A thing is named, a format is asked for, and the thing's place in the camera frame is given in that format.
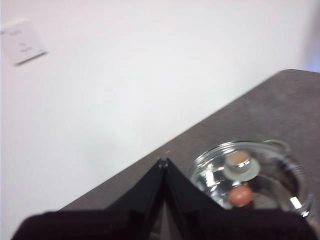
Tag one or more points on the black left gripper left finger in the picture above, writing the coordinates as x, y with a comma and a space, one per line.
105, 225

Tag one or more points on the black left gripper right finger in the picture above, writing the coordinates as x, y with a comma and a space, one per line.
225, 225

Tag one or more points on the brown egg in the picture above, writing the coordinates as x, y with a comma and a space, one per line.
240, 197

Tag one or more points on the glass lid with round knob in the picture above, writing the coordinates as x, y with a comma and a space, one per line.
241, 165

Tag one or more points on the pale green electric pot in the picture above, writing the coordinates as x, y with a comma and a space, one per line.
280, 143

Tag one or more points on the white wall socket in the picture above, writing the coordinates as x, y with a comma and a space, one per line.
23, 42

